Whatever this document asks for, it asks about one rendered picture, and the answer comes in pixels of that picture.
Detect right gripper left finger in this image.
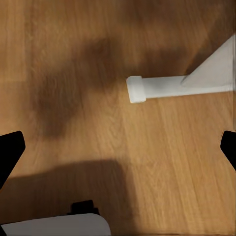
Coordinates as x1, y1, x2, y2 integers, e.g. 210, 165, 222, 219
0, 131, 26, 189

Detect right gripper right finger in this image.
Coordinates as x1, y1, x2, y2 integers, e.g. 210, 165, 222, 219
220, 130, 236, 170

